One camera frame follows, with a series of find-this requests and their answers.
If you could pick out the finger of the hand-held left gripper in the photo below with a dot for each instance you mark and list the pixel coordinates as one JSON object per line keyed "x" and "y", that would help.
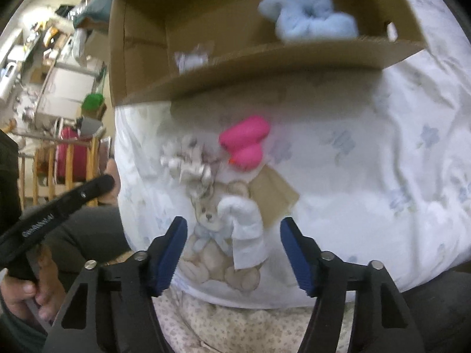
{"x": 86, "y": 193}

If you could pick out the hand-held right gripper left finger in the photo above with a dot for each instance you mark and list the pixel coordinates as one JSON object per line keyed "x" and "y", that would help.
{"x": 172, "y": 255}

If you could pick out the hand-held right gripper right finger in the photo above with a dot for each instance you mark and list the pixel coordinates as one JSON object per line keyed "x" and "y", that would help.
{"x": 296, "y": 255}

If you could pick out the white fluffy sock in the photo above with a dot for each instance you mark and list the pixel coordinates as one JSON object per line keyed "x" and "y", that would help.
{"x": 246, "y": 228}

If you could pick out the brown cardboard box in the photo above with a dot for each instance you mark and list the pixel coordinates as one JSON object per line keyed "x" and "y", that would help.
{"x": 257, "y": 62}

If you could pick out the person's left forearm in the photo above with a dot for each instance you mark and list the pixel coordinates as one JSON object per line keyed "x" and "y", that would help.
{"x": 14, "y": 336}

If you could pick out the person's left hand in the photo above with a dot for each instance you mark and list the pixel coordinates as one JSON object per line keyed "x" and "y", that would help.
{"x": 48, "y": 290}

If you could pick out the person's left leg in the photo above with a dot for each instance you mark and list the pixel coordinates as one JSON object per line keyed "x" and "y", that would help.
{"x": 92, "y": 228}

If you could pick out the person's leg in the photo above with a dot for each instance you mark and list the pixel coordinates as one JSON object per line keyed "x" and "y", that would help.
{"x": 441, "y": 301}
{"x": 92, "y": 228}

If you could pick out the pink bag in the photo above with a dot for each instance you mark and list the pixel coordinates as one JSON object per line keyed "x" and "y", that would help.
{"x": 71, "y": 154}

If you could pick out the wooden rack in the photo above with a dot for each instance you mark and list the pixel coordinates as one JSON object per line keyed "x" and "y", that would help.
{"x": 40, "y": 176}

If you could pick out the beige flat cloth piece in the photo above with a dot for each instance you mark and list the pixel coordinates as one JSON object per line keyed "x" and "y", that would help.
{"x": 274, "y": 191}

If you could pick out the grey-white patterned sock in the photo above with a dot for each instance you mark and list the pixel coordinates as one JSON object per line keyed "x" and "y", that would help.
{"x": 191, "y": 167}

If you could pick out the green round object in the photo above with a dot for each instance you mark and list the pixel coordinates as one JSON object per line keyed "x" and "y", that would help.
{"x": 92, "y": 102}

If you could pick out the cream floral bed sheet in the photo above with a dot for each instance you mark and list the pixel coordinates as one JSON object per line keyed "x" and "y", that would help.
{"x": 239, "y": 327}

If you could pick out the white teddy bear print blanket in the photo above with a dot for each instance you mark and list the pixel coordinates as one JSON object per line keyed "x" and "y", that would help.
{"x": 368, "y": 191}

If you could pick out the white storage cabinet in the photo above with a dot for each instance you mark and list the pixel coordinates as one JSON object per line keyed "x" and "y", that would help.
{"x": 66, "y": 88}

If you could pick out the pink rolled socks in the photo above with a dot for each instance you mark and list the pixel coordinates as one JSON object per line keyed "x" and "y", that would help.
{"x": 244, "y": 138}

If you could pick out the person's right leg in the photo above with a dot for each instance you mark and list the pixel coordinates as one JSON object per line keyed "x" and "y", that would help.
{"x": 441, "y": 301}

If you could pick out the small white frilly cloth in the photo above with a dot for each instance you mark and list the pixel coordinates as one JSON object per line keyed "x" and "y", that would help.
{"x": 193, "y": 59}

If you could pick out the light blue fluffy socks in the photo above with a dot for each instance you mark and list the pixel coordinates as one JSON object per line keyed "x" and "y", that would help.
{"x": 312, "y": 18}

